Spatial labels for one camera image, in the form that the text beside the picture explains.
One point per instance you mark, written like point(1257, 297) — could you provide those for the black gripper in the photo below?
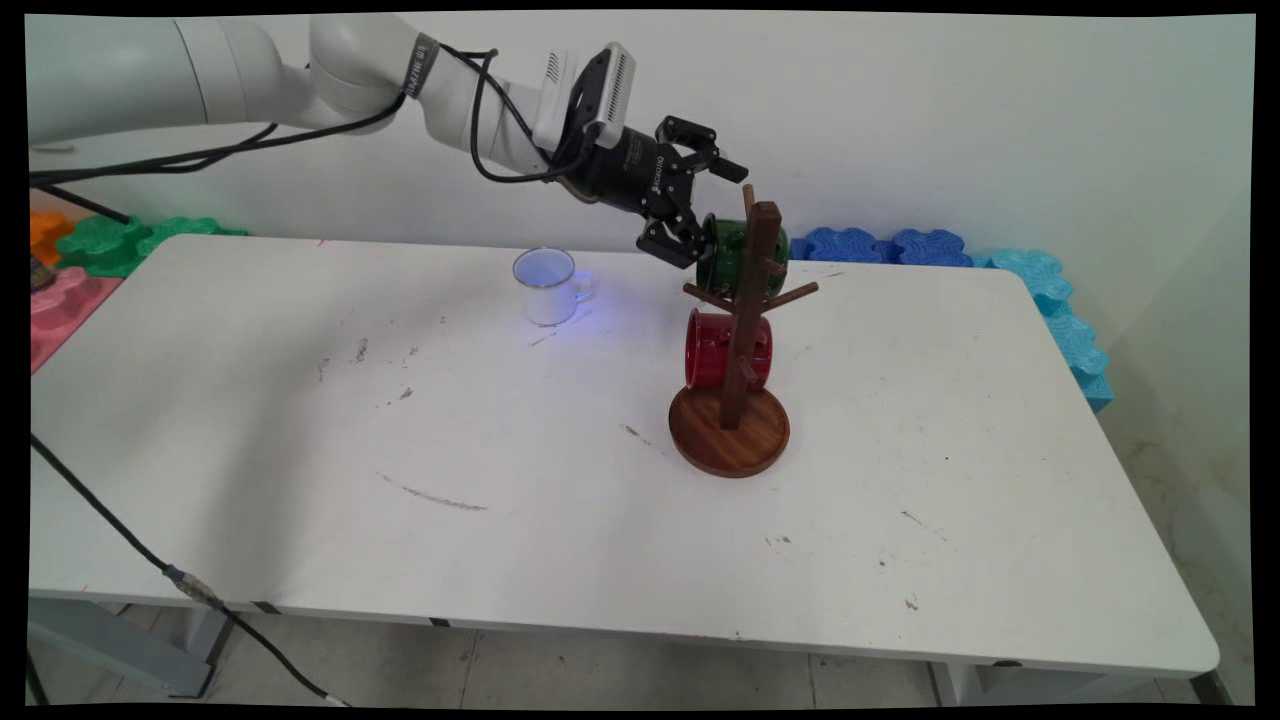
point(630, 170)

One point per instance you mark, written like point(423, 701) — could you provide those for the green enamel mug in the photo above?
point(735, 255)

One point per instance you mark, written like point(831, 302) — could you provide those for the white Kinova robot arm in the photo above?
point(200, 70)

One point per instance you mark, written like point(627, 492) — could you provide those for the red enamel mug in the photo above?
point(710, 350)

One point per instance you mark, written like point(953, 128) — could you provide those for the dark blue foam mat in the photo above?
point(845, 245)
point(930, 248)

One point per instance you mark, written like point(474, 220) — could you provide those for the white enamel mug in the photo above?
point(545, 290)

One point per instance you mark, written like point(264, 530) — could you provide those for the brown wooden mug tree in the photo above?
point(730, 445)

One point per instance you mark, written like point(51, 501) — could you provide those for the light blue foam mat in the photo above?
point(1078, 340)
point(1030, 272)
point(1097, 390)

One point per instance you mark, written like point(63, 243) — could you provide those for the green foam mat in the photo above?
point(190, 228)
point(100, 245)

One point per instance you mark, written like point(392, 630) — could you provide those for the black thin rod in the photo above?
point(80, 200)

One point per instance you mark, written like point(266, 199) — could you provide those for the pink foam mat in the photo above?
point(62, 310)

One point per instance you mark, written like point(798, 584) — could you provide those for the orange foam mat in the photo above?
point(48, 232)

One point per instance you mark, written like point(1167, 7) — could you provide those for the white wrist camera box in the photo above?
point(590, 95)

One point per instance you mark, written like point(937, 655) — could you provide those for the grey table leg frame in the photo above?
point(110, 645)

